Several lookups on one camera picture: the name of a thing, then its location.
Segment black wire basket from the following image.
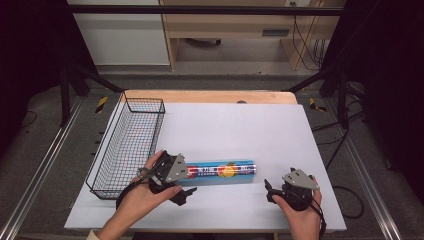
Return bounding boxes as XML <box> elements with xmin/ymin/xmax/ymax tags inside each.
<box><xmin>85</xmin><ymin>91</ymin><xmax>167</xmax><ymax>201</ymax></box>

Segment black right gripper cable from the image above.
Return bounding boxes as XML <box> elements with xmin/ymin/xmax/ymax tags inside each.
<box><xmin>308</xmin><ymin>196</ymin><xmax>328</xmax><ymax>240</ymax></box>

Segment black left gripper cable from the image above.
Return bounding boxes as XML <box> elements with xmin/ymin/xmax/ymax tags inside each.
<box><xmin>115</xmin><ymin>180</ymin><xmax>145</xmax><ymax>211</ymax></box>

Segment black horizontal frame bar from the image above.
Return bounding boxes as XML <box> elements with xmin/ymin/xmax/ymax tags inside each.
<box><xmin>65</xmin><ymin>4</ymin><xmax>345</xmax><ymax>17</ymax></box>

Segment black hanging cables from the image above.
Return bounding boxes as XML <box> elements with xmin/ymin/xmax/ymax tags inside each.
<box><xmin>289</xmin><ymin>1</ymin><xmax>327</xmax><ymax>72</ymax></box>

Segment person's right hand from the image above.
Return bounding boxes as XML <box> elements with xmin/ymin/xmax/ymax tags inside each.
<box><xmin>271</xmin><ymin>177</ymin><xmax>324</xmax><ymax>240</ymax></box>

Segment person's left hand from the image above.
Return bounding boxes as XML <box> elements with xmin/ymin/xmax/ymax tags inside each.
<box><xmin>114</xmin><ymin>149</ymin><xmax>184</xmax><ymax>228</ymax></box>

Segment aluminium floor rail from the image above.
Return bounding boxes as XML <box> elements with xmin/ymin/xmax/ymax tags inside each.
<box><xmin>0</xmin><ymin>95</ymin><xmax>85</xmax><ymax>240</ymax></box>
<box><xmin>323</xmin><ymin>97</ymin><xmax>403</xmax><ymax>240</ymax></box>

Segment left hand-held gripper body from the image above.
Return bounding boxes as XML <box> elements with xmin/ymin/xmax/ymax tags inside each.
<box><xmin>147</xmin><ymin>151</ymin><xmax>190</xmax><ymax>202</ymax></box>

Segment black curtain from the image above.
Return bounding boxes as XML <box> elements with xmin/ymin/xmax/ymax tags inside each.
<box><xmin>0</xmin><ymin>0</ymin><xmax>98</xmax><ymax>159</ymax></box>
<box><xmin>324</xmin><ymin>0</ymin><xmax>424</xmax><ymax>203</ymax></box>

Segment white table mat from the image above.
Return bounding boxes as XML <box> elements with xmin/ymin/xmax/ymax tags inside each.
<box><xmin>63</xmin><ymin>102</ymin><xmax>348</xmax><ymax>233</ymax></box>

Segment black metal stand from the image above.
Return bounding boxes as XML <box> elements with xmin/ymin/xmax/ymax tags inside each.
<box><xmin>59</xmin><ymin>62</ymin><xmax>126</xmax><ymax>128</ymax></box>
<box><xmin>285</xmin><ymin>63</ymin><xmax>350</xmax><ymax>130</ymax></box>

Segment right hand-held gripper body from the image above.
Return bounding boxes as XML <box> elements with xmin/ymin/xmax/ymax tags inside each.
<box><xmin>281</xmin><ymin>167</ymin><xmax>321</xmax><ymax>212</ymax></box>

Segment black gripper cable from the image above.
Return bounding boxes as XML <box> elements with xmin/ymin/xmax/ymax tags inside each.
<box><xmin>308</xmin><ymin>196</ymin><xmax>328</xmax><ymax>240</ymax></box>
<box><xmin>115</xmin><ymin>180</ymin><xmax>145</xmax><ymax>211</ymax></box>

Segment light wooden desk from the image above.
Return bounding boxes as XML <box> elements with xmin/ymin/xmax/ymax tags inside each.
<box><xmin>159</xmin><ymin>0</ymin><xmax>347</xmax><ymax>72</ymax></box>

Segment black floor cable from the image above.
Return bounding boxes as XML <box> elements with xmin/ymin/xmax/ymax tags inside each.
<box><xmin>311</xmin><ymin>128</ymin><xmax>365</xmax><ymax>220</ymax></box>

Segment white cabinet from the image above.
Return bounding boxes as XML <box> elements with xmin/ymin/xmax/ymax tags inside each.
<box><xmin>66</xmin><ymin>0</ymin><xmax>171</xmax><ymax>66</ymax></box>

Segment yellow black floor tape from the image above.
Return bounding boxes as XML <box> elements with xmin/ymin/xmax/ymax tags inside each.
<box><xmin>308</xmin><ymin>97</ymin><xmax>328</xmax><ymax>113</ymax></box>
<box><xmin>95</xmin><ymin>96</ymin><xmax>109</xmax><ymax>114</ymax></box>

